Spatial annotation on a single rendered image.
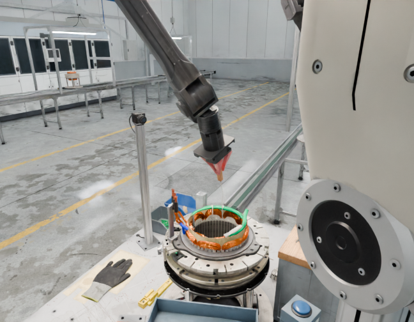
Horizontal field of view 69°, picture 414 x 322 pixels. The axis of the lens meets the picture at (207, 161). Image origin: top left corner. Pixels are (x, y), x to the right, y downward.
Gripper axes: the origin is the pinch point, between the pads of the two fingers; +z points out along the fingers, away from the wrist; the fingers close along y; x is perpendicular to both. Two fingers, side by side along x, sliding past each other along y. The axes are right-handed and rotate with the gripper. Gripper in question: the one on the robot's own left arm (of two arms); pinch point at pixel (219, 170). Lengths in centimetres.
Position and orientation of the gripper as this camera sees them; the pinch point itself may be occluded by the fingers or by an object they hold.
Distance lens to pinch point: 84.4
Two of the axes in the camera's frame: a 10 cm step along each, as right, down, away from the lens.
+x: 7.3, 3.2, -6.0
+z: 1.8, 7.6, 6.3
